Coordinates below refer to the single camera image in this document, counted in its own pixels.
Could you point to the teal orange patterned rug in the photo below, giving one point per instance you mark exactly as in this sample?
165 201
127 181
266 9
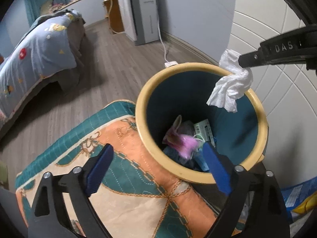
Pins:
137 197

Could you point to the white power strip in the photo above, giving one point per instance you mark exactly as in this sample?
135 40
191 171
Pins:
170 63

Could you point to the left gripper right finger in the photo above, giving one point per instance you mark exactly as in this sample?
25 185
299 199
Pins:
267 215

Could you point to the white Coltalin medicine box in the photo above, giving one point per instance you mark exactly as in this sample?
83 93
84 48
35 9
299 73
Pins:
203 131

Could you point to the wooden nightstand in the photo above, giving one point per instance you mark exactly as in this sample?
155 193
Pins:
113 16

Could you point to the bed with blue quilt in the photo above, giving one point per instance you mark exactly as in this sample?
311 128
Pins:
50 46

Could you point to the yellow teal trash bin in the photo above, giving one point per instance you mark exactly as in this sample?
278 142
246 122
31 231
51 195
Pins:
183 90

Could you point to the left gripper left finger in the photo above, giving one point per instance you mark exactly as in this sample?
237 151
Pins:
49 217

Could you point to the white tissue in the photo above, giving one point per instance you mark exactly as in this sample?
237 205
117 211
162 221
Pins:
232 87

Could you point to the white grey air purifier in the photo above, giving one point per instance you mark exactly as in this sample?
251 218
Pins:
140 20

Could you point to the blue yellow plastic package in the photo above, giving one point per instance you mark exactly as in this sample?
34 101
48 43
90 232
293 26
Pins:
301 198

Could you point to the pink face mask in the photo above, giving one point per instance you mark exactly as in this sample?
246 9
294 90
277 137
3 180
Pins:
180 137

